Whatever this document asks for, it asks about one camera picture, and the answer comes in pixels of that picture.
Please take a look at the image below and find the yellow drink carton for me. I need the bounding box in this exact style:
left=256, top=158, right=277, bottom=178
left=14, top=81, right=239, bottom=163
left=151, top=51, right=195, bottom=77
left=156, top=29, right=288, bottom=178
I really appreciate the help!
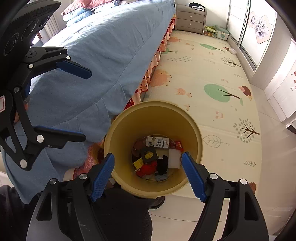
left=133, top=158, right=144, bottom=170

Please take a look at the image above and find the white grey milk carton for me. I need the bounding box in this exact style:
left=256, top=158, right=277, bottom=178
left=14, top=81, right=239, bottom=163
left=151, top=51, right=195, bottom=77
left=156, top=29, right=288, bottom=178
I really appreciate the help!
left=145, top=136, right=170, bottom=149

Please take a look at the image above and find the red cloth pile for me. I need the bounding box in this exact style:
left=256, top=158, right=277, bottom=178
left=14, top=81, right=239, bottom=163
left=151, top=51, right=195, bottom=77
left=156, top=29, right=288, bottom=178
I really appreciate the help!
left=136, top=161, right=158, bottom=177

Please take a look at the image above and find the grey brown sock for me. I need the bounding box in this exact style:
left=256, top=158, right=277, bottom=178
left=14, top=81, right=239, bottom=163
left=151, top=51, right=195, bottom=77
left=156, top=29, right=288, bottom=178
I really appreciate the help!
left=154, top=173, right=168, bottom=182

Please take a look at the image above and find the black scrunched cloth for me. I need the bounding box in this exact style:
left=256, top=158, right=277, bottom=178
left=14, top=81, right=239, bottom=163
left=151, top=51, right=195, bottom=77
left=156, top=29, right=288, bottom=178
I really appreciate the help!
left=156, top=155, right=169, bottom=175

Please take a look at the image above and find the red snack wrapper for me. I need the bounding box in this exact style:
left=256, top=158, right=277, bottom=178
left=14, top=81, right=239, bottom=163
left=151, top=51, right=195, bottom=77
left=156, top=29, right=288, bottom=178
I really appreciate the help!
left=169, top=141, right=184, bottom=153

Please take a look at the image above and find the yellow trash bin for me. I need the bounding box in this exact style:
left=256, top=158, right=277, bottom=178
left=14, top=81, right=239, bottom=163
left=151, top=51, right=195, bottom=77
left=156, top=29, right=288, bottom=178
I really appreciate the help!
left=104, top=101, right=203, bottom=198

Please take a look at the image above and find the blue bed sheet mattress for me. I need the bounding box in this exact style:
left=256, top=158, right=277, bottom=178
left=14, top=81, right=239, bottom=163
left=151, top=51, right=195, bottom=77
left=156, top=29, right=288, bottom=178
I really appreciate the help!
left=2, top=0, right=176, bottom=204

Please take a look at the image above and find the left pink pillow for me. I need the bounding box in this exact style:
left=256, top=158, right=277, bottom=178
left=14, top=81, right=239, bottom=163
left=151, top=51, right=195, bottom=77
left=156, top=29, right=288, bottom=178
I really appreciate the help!
left=61, top=0, right=112, bottom=16

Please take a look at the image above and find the grey bedside table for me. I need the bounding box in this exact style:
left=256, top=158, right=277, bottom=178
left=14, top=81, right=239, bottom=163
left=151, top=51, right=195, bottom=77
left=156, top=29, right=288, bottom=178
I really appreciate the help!
left=176, top=4, right=207, bottom=35

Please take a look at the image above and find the white flowered cabinet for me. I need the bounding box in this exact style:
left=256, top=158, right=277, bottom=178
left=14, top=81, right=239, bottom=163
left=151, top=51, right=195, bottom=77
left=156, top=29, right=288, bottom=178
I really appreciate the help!
left=264, top=40, right=295, bottom=122

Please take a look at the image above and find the cartoon floor mat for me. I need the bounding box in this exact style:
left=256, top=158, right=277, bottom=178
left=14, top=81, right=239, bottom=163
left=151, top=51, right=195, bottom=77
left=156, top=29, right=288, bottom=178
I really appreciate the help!
left=144, top=31, right=262, bottom=192

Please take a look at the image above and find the black white bag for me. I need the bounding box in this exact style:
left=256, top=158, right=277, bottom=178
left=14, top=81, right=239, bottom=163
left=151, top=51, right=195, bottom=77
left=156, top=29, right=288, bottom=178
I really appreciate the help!
left=188, top=2, right=206, bottom=11

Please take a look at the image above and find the green white storage box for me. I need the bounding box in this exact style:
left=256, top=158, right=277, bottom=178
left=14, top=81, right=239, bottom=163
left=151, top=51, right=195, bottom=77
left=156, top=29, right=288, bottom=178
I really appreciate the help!
left=204, top=25, right=229, bottom=41

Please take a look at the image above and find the white sliding wardrobe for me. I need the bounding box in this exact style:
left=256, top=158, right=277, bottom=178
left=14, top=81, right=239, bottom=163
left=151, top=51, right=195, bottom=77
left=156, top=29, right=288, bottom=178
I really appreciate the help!
left=226, top=0, right=277, bottom=71

